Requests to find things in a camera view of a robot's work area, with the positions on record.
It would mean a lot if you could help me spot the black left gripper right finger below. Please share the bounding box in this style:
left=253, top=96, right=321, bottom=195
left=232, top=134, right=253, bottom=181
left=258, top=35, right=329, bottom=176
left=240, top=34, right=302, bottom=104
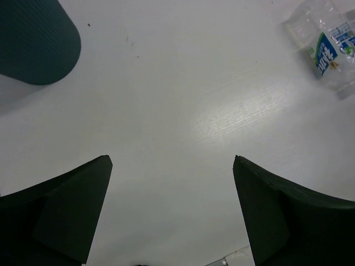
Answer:
left=233, top=156, right=354, bottom=265

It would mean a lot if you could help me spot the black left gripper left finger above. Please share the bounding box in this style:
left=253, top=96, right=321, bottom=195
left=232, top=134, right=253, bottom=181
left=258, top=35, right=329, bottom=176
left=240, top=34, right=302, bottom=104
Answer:
left=1, top=155, right=113, bottom=265

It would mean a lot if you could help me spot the clear bottle green white label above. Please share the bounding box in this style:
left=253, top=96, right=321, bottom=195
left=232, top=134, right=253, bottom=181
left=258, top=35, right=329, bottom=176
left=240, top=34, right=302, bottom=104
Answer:
left=283, top=1, right=354, bottom=99

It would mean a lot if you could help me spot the dark teal ribbed bin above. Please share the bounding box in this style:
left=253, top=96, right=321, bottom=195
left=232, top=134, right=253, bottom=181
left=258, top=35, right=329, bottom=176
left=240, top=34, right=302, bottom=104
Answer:
left=1, top=0, right=82, bottom=85

